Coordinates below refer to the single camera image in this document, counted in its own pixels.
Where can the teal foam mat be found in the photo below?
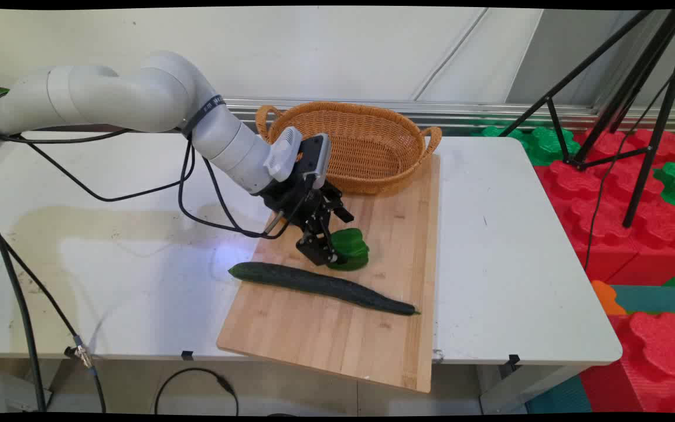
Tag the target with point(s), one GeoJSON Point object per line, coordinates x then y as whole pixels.
{"type": "Point", "coordinates": [654, 299]}

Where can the grey box under table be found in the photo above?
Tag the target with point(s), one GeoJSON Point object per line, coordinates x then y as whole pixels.
{"type": "Point", "coordinates": [24, 395]}

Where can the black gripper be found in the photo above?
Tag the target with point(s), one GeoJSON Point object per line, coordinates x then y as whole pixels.
{"type": "Point", "coordinates": [290, 199]}

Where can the orange foam piece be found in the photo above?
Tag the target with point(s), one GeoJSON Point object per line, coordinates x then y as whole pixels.
{"type": "Point", "coordinates": [606, 296]}

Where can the large red foam block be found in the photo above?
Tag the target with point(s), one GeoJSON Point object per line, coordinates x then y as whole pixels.
{"type": "Point", "coordinates": [613, 234]}

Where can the long dark green cucumber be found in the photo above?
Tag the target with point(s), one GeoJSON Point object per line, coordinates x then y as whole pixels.
{"type": "Point", "coordinates": [320, 285]}

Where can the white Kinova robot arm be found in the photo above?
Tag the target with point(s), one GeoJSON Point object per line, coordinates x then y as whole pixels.
{"type": "Point", "coordinates": [109, 94]}

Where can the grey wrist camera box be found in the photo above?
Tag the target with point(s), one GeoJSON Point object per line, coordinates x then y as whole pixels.
{"type": "Point", "coordinates": [317, 155]}

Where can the white table leg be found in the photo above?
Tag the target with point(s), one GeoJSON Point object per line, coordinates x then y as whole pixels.
{"type": "Point", "coordinates": [519, 390]}

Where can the aluminium wall rail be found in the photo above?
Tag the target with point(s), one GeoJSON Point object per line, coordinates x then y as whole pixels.
{"type": "Point", "coordinates": [490, 114]}

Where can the green bell pepper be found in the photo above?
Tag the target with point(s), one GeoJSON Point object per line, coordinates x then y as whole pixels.
{"type": "Point", "coordinates": [352, 249]}

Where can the wooden cutting board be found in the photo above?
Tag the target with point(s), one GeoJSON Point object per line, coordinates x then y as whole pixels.
{"type": "Point", "coordinates": [337, 340]}

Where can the woven wicker basket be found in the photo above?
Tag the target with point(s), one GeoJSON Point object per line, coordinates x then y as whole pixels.
{"type": "Point", "coordinates": [361, 149]}

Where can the black tripod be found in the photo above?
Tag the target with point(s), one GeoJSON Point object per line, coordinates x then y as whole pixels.
{"type": "Point", "coordinates": [630, 94]}

